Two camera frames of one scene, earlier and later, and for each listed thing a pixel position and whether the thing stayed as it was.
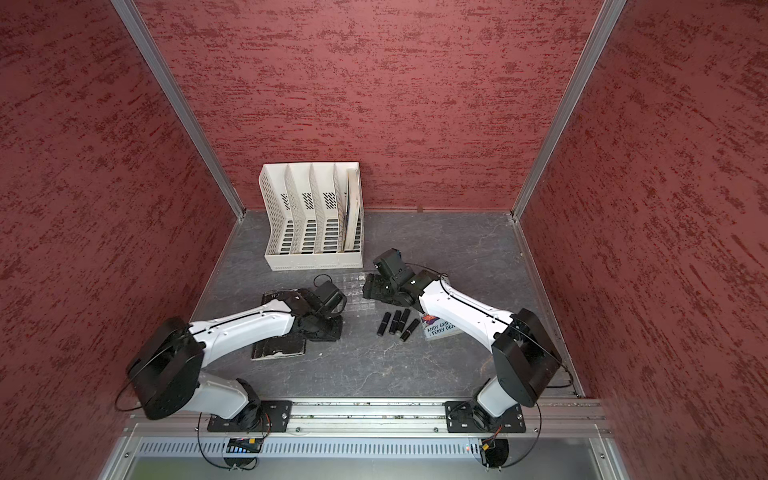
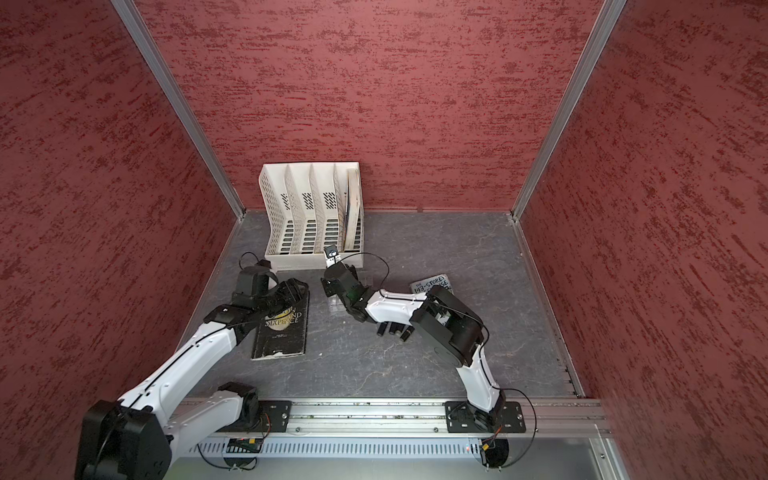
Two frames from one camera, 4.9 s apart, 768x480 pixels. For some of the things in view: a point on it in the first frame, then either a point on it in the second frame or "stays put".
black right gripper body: [384, 289] -> [331, 291]
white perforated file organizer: [316, 212] stays put
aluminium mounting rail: [553, 417] stays put
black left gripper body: [326, 329] -> [278, 299]
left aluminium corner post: [175, 88] stays put
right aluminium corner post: [607, 18] stays put
